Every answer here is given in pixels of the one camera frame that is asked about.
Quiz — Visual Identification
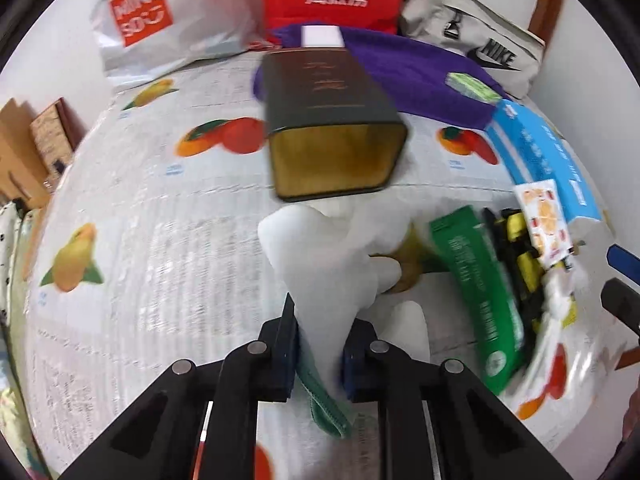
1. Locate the yellow pouch with black straps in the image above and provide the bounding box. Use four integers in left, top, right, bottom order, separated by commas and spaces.
482, 206, 548, 333

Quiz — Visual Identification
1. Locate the wooden frame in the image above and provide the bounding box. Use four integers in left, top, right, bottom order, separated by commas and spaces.
529, 0, 566, 43

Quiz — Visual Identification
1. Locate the orange print small packet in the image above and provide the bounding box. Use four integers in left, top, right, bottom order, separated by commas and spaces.
515, 179, 573, 266

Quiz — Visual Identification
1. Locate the tan cardboard box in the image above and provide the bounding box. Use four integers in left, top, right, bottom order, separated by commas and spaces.
0, 99, 51, 211

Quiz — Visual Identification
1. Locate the purple cloth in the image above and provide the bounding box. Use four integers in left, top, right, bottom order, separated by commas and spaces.
252, 24, 506, 131

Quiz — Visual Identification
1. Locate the fruit print tablecloth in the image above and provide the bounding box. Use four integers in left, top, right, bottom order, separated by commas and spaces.
20, 52, 636, 480

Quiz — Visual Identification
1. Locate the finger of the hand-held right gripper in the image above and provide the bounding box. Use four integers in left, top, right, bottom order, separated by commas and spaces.
606, 244, 640, 286
601, 280, 640, 336

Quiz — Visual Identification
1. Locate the white plastic shopping bag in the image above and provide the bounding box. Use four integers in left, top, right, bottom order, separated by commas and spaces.
92, 0, 273, 86

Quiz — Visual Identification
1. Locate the patterned brown box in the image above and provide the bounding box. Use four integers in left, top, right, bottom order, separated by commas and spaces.
30, 97, 88, 181

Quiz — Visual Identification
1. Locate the blue tissue pack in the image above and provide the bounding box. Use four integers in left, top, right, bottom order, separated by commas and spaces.
486, 100, 603, 233

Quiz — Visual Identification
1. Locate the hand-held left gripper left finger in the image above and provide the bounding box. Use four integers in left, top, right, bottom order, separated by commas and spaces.
60, 292, 301, 480

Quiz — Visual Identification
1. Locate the dark square tin box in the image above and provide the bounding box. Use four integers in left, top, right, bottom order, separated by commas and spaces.
261, 47, 408, 204

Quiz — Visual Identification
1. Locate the white folded tissue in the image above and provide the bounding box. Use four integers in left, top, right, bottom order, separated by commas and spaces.
301, 25, 346, 50

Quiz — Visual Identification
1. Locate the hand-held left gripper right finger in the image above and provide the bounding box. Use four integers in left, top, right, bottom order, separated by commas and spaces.
341, 317, 576, 480

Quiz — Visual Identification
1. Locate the white cloth with green band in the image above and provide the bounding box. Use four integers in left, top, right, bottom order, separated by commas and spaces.
257, 187, 433, 438

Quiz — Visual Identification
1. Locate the dotted white fabric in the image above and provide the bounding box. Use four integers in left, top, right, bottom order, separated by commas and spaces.
0, 200, 31, 321

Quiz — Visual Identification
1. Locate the green and white packet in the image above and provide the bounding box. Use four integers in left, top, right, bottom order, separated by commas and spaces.
429, 205, 526, 396

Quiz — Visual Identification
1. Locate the beige sling bag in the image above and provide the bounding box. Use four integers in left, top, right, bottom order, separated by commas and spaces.
397, 0, 546, 98

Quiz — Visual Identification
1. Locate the small green wipe packet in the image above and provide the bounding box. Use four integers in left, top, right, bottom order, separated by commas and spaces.
446, 72, 506, 106

